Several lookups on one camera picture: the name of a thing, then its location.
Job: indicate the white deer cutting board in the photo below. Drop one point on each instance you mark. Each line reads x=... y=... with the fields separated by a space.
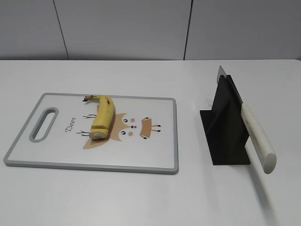
x=143 y=138

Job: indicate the white handled knife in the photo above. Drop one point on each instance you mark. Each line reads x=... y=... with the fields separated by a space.
x=260 y=141

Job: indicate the black knife stand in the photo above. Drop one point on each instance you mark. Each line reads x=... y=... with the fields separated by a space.
x=225 y=131

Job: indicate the yellow banana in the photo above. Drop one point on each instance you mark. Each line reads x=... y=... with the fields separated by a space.
x=105 y=113

